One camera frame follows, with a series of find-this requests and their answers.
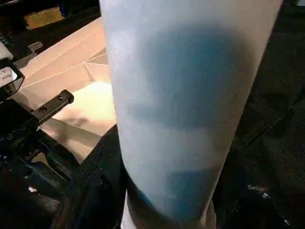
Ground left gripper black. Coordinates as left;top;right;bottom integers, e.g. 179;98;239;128
0;89;81;215

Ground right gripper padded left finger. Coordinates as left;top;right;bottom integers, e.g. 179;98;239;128
50;124;130;229

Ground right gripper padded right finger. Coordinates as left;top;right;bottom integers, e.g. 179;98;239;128
211;138;305;229

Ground white plastic table top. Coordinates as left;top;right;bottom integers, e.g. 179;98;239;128
12;18;118;162

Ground white plastic table leg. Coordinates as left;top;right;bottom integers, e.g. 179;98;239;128
99;0;285;229

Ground black plastic mat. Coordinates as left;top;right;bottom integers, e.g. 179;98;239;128
0;0;305;229

